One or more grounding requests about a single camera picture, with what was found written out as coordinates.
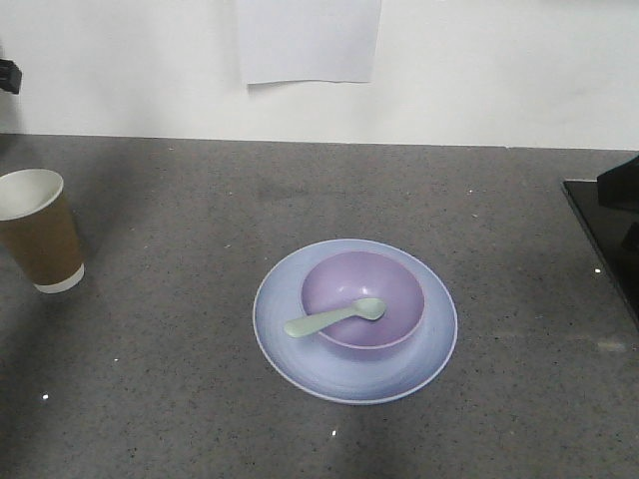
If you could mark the black induction cooktop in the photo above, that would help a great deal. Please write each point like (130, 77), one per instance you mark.
(614, 236)

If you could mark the brown paper cup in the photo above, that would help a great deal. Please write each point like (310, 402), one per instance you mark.
(38, 230)

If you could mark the white paper sheet on wall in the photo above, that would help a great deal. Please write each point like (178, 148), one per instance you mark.
(295, 41)

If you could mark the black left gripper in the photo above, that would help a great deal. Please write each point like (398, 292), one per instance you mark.
(10, 77)

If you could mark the light blue plastic plate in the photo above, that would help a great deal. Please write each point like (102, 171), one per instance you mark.
(356, 361)

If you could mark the mint green plastic spoon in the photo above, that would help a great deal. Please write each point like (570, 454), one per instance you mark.
(370, 309)

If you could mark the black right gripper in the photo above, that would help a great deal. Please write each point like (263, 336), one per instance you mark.
(617, 189)

